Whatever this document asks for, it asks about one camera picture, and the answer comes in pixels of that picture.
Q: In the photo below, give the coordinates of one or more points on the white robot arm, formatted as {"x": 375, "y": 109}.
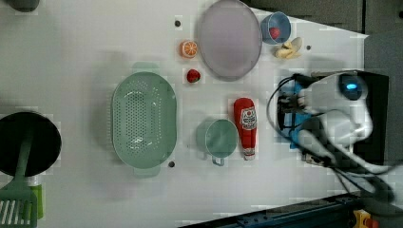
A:
{"x": 382, "y": 186}

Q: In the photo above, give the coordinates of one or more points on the red ketchup bottle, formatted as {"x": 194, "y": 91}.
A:
{"x": 245, "y": 117}

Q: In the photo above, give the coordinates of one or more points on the red fruit in bowl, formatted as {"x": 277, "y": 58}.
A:
{"x": 274, "y": 32}

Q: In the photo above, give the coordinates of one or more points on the blue bowl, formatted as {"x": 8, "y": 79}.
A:
{"x": 275, "y": 20}

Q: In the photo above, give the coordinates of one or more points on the green perforated colander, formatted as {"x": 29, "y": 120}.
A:
{"x": 144, "y": 120}

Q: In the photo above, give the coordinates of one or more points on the peeled banana toy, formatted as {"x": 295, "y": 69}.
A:
{"x": 290, "y": 49}

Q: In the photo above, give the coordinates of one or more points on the lilac oval plate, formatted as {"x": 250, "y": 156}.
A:
{"x": 229, "y": 39}

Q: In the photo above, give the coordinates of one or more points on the blue metal frame rail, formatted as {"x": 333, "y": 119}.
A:
{"x": 332, "y": 212}

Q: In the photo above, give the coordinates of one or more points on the green slotted spatula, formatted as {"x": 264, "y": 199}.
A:
{"x": 18, "y": 202}

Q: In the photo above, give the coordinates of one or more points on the red strawberry toy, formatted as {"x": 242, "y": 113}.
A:
{"x": 192, "y": 76}

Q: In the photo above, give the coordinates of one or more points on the orange slice toy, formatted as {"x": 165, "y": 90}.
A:
{"x": 188, "y": 49}

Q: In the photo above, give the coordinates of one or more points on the yellow red emergency button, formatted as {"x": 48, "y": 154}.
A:
{"x": 364, "y": 220}

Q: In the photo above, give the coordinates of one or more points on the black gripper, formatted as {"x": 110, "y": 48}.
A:
{"x": 289, "y": 113}

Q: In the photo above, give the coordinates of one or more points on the green mug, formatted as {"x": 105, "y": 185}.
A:
{"x": 217, "y": 138}

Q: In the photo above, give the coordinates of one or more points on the black toaster oven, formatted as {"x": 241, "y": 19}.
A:
{"x": 339, "y": 117}

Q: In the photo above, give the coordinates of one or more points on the dark grey round object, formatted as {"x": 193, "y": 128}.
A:
{"x": 24, "y": 5}

